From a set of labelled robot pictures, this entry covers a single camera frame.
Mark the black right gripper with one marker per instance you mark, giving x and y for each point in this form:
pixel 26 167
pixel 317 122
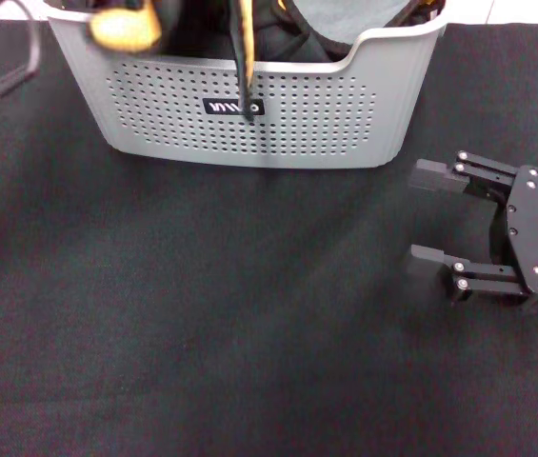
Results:
pixel 535 228

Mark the grey yellow towel black trim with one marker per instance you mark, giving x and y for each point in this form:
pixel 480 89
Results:
pixel 125 31

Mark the grey perforated storage box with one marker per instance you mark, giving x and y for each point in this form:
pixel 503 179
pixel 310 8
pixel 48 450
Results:
pixel 321 119

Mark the dark crumpled towel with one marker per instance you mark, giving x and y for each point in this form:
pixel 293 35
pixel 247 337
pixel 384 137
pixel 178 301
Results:
pixel 202 28

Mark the small orange object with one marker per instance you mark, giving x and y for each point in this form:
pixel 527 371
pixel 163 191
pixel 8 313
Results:
pixel 428 4

